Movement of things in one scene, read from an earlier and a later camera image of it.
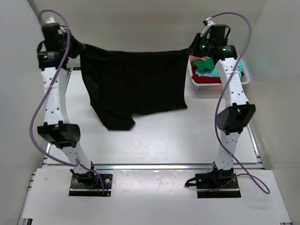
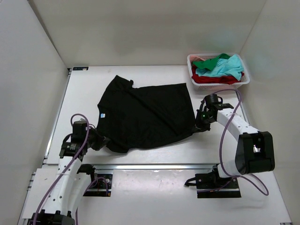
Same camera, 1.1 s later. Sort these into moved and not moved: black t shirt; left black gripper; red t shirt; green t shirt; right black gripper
Moved: black t shirt; left black gripper; right black gripper
Not moved: red t shirt; green t shirt
